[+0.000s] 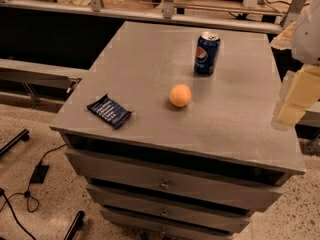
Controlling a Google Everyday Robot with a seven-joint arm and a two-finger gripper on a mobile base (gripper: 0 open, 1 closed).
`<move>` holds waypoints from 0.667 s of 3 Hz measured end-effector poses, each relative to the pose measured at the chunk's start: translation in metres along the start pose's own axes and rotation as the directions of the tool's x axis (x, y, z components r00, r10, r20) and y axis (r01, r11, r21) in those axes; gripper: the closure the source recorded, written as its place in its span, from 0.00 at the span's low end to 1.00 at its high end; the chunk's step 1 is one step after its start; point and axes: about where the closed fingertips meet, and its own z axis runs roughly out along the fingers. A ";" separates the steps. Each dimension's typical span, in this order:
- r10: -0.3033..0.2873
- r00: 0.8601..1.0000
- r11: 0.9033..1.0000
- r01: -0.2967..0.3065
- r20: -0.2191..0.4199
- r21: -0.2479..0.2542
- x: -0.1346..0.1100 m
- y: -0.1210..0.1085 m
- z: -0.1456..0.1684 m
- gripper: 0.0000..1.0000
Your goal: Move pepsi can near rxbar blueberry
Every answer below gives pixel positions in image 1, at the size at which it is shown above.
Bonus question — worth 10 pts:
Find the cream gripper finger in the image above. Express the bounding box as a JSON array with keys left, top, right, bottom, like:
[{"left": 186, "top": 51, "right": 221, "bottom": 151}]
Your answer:
[{"left": 271, "top": 64, "right": 320, "bottom": 131}]

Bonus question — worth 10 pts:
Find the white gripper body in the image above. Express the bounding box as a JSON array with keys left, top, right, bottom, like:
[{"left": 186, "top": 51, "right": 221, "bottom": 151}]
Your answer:
[{"left": 291, "top": 0, "right": 320, "bottom": 65}]

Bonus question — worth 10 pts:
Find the blue pepsi can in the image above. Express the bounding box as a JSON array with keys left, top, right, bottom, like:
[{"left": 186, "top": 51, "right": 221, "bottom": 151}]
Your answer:
[{"left": 194, "top": 31, "right": 221, "bottom": 75}]

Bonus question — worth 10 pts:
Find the blue rxbar wrapper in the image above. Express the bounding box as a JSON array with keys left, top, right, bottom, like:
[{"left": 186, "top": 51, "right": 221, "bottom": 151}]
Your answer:
[{"left": 87, "top": 95, "right": 132, "bottom": 129}]

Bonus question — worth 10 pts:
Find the orange fruit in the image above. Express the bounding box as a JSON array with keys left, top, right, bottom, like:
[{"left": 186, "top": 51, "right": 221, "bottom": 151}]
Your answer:
[{"left": 169, "top": 84, "right": 191, "bottom": 108}]

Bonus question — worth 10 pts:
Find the grey drawer cabinet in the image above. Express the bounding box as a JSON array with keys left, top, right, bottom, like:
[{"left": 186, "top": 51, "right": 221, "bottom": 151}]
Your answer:
[{"left": 49, "top": 20, "right": 307, "bottom": 240}]

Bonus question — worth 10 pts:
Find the top drawer front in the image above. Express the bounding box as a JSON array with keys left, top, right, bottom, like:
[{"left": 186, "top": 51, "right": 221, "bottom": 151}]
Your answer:
[{"left": 66, "top": 148, "right": 281, "bottom": 212}]

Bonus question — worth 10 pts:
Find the drawer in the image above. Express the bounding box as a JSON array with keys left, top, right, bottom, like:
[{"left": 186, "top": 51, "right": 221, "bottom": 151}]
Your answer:
[
  {"left": 66, "top": 148, "right": 281, "bottom": 212},
  {"left": 86, "top": 184, "right": 250, "bottom": 233},
  {"left": 100, "top": 207, "right": 233, "bottom": 240}
]

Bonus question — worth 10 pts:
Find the middle drawer front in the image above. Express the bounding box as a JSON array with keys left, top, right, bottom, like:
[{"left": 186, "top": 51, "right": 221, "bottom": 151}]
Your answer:
[{"left": 86, "top": 184, "right": 250, "bottom": 233}]

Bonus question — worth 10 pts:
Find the bottom drawer front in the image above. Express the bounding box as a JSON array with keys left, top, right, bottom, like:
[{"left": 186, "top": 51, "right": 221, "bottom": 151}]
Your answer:
[{"left": 100, "top": 207, "right": 233, "bottom": 240}]

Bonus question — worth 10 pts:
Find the black stand leg lower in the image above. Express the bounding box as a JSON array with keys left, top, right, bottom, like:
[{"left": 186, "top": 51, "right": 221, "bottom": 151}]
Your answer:
[{"left": 64, "top": 211, "right": 85, "bottom": 240}]

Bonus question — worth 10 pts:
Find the black stand leg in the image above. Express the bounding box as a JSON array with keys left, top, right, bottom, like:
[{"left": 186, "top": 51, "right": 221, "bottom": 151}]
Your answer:
[
  {"left": 0, "top": 129, "right": 29, "bottom": 157},
  {"left": 64, "top": 211, "right": 85, "bottom": 240}
]

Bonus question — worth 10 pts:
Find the black power adapter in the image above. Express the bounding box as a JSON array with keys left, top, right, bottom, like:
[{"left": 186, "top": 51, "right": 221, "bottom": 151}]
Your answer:
[{"left": 29, "top": 165, "right": 49, "bottom": 184}]

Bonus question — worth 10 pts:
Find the black stand leg upper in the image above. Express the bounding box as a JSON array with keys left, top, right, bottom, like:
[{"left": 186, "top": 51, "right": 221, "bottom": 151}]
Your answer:
[{"left": 0, "top": 129, "right": 29, "bottom": 157}]

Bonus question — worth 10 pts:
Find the black floor cable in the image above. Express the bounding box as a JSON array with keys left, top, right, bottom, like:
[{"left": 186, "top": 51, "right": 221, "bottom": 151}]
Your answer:
[{"left": 0, "top": 143, "right": 68, "bottom": 240}]

